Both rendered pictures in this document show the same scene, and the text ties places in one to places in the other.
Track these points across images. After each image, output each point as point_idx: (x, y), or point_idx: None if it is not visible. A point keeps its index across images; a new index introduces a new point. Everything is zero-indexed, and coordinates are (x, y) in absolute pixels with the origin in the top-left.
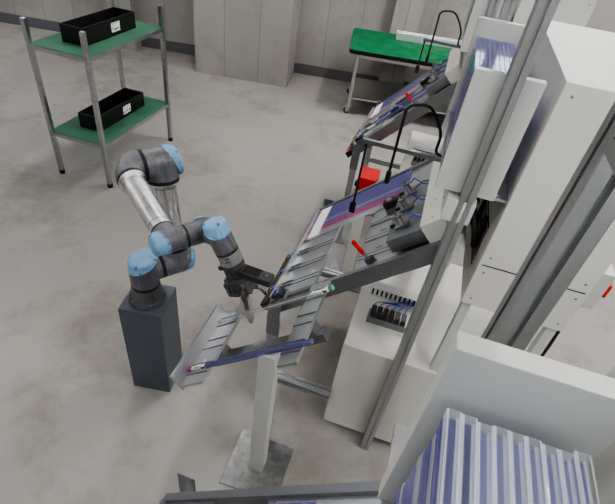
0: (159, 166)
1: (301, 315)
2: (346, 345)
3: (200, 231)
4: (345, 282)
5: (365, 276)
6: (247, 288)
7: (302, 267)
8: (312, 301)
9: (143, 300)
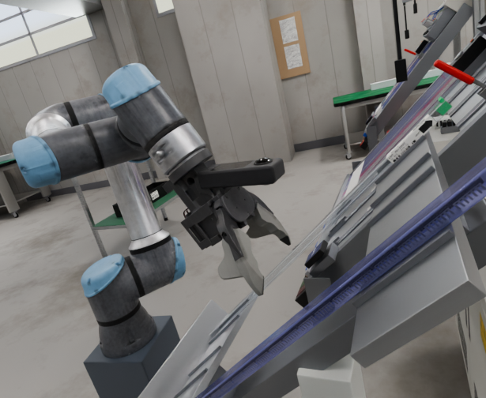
0: (92, 113)
1: (383, 195)
2: None
3: (116, 124)
4: (453, 165)
5: None
6: (229, 208)
7: (349, 219)
8: (400, 165)
9: (114, 338)
